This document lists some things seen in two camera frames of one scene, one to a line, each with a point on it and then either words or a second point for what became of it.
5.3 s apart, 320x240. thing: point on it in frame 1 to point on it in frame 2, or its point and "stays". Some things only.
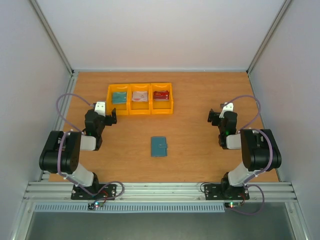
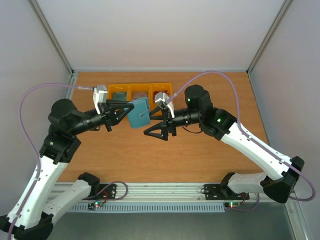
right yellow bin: [162, 102] stays
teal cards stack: [119, 97] stays
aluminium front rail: [160, 192] stays
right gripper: [216, 119] to [166, 121]
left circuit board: [93, 206] stays
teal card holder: [158, 146] to [139, 115]
